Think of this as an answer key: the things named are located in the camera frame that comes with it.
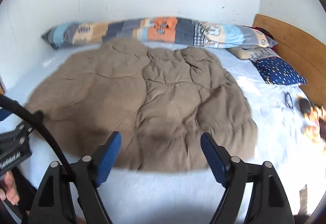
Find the black eyeglasses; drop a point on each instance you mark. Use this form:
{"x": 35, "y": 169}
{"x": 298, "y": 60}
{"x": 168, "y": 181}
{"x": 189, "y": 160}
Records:
{"x": 288, "y": 100}

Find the beige patterned pillow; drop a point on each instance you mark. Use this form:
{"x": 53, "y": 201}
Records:
{"x": 254, "y": 54}

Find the orange plush toy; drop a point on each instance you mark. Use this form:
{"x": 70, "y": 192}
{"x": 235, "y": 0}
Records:
{"x": 314, "y": 127}

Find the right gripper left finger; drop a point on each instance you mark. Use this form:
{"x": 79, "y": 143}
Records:
{"x": 53, "y": 201}

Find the light blue cloud blanket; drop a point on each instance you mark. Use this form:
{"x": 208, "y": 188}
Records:
{"x": 147, "y": 197}

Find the wooden headboard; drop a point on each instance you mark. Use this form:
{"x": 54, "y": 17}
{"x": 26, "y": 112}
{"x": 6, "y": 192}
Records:
{"x": 302, "y": 51}

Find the navy star pillow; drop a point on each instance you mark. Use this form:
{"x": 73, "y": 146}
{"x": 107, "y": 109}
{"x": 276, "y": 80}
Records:
{"x": 275, "y": 71}

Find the brown puffer jacket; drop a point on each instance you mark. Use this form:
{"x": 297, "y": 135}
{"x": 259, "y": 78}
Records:
{"x": 161, "y": 101}

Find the person's left hand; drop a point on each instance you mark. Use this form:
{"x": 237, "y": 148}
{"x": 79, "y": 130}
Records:
{"x": 9, "y": 190}

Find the blue sleeve left forearm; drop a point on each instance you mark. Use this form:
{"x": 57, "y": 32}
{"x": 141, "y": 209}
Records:
{"x": 4, "y": 114}

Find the patchwork quilt roll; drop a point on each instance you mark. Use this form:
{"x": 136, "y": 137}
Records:
{"x": 175, "y": 30}

